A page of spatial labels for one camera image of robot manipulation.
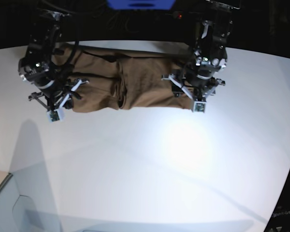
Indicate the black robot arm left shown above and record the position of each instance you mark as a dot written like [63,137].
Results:
[209,55]

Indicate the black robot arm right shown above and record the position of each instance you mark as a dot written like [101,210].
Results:
[37,64]

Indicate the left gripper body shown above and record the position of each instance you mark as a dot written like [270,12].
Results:
[196,89]

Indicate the brown t-shirt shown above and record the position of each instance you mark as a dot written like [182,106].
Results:
[123,80]

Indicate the black power strip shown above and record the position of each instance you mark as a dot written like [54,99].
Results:
[184,15]

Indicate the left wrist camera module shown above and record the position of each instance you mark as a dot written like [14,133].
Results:
[198,105]

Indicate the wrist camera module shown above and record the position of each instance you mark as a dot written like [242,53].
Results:
[56,115]
[198,105]

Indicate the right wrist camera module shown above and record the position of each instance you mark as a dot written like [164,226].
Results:
[56,115]

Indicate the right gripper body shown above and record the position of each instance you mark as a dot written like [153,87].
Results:
[54,94]

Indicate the blue plastic bin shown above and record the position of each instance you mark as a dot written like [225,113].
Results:
[140,4]

